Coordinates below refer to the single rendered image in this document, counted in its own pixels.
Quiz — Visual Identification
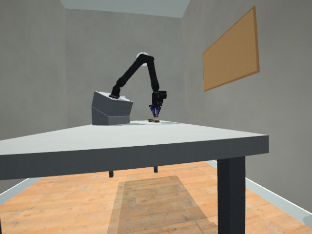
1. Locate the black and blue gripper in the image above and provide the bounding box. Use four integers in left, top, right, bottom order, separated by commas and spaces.
149, 105, 162, 116

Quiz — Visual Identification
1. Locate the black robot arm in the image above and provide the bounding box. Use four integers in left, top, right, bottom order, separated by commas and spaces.
109, 54, 167, 105

